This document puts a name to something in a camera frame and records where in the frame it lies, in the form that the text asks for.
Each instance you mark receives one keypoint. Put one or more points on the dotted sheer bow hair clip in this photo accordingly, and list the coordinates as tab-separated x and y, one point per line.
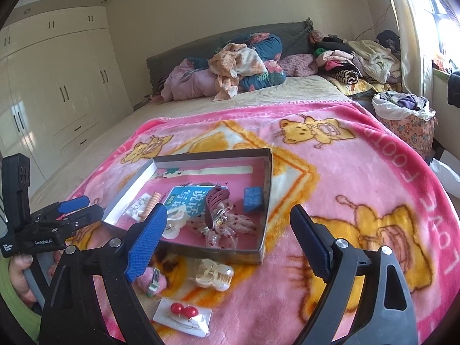
226	227

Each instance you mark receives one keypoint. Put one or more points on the red ball earrings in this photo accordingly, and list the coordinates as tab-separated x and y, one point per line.
183	317

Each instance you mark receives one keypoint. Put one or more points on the cream built-in wardrobe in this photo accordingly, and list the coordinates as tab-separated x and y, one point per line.
61	87

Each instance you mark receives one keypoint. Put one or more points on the pile of mixed clothes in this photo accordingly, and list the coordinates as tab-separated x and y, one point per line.
358	66

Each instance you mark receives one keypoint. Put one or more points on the pink bundled quilt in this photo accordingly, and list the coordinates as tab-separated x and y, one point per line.
186	82

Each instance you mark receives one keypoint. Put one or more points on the cream curtain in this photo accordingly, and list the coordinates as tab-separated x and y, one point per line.
418	42

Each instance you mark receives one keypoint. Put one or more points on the person's left hand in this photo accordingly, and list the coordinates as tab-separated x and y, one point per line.
17	266

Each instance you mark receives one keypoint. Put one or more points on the pink fuzzy pompom clip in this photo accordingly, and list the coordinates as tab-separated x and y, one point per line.
151	282

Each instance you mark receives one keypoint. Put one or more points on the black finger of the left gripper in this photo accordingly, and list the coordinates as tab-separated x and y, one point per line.
84	217

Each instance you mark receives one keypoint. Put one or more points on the orange white patterned cloth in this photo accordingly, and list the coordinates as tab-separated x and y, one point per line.
231	64

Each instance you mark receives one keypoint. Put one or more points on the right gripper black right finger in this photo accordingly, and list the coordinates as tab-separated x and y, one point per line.
315	241

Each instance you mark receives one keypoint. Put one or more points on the clear cream hair claw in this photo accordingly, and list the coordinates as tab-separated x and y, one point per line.
210	274

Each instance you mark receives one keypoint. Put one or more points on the pink cartoon fleece blanket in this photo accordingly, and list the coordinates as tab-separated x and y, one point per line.
348	172

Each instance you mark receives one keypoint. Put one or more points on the white pink hair claw clip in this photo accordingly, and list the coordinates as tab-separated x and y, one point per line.
177	219

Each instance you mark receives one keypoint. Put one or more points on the dark blue floral quilt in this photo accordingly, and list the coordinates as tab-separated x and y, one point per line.
269	48

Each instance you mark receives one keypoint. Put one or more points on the window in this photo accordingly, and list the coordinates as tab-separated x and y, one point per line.
438	34

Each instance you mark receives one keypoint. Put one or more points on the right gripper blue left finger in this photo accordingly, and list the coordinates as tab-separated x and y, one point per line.
141	241

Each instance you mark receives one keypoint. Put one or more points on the grey upholstered headboard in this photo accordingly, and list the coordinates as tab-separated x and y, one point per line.
294	38

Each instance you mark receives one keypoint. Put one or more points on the dark jacket on windowsill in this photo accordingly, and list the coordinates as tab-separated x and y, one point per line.
454	89

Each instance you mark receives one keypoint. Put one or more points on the dark shallow cardboard tray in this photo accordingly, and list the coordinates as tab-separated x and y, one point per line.
251	247

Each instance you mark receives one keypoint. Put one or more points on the pink knitted garment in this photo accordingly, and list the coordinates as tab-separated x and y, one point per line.
299	65

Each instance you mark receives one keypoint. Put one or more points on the small blue box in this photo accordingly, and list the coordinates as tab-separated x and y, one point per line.
253	199

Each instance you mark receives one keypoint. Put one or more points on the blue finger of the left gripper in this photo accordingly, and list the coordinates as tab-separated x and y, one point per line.
73	205

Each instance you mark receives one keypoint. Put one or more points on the floral laundry bag with clothes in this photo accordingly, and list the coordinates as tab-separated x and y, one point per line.
409	117

